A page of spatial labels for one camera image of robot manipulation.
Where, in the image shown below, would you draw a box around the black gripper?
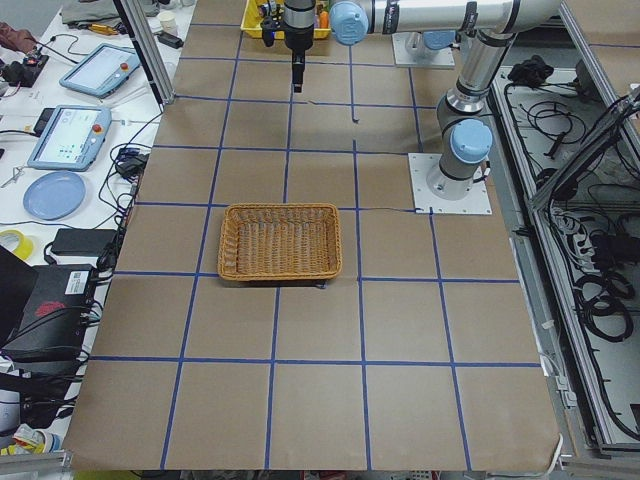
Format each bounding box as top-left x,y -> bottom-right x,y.
291,50 -> 306,93

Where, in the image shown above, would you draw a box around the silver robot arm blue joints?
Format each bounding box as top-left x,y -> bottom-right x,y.
282,0 -> 562,195

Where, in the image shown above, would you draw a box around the yellow tape roll on desk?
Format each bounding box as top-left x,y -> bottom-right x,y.
0,229 -> 34,261

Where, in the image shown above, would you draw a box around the orange carrot toy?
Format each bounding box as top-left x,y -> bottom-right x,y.
319,11 -> 329,29

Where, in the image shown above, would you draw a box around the yellow plastic bin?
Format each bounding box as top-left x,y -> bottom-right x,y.
240,0 -> 331,40

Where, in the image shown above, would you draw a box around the woven wicker basket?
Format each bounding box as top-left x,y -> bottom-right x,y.
217,203 -> 343,282

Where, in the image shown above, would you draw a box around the upper teach pendant tablet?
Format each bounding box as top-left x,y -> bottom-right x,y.
59,43 -> 141,99

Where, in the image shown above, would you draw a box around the teach pendant tablet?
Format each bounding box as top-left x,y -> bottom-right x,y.
59,43 -> 141,99
27,105 -> 112,172

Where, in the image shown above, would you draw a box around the black cloth bundle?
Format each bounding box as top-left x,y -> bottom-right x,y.
507,55 -> 554,88

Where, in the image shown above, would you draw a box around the lower teach pendant tablet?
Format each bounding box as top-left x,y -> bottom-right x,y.
27,105 -> 112,172

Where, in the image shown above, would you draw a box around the black power adapter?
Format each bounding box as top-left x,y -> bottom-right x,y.
50,228 -> 116,257

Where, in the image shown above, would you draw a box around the blue plate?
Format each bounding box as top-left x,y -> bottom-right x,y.
23,171 -> 86,220

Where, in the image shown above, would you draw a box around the black computer box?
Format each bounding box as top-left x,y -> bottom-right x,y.
1,264 -> 95,363

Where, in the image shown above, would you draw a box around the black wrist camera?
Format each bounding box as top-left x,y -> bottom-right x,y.
258,0 -> 279,47

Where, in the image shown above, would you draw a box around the aluminium frame post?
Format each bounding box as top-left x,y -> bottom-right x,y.
113,0 -> 175,106

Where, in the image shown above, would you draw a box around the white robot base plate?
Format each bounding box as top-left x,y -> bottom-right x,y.
408,153 -> 492,215

